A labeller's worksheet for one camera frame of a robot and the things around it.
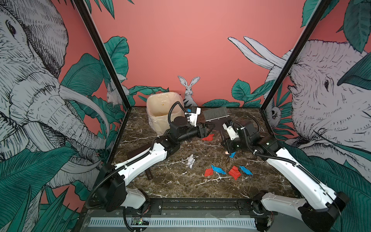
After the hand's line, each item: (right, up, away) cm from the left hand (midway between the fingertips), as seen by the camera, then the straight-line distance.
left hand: (214, 124), depth 67 cm
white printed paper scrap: (-11, -24, +24) cm, 35 cm away
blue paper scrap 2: (+23, -29, +19) cm, 41 cm away
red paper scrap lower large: (+16, -30, +19) cm, 39 cm away
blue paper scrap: (+6, -29, +21) cm, 36 cm away
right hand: (+5, -9, +5) cm, 11 cm away
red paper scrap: (0, -30, +19) cm, 35 cm away
